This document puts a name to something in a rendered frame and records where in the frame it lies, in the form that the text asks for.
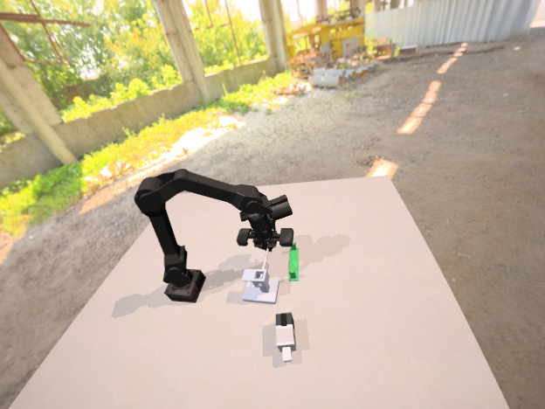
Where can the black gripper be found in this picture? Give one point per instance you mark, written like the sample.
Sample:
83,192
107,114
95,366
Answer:
261,237

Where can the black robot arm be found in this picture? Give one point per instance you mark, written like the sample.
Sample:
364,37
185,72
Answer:
155,191

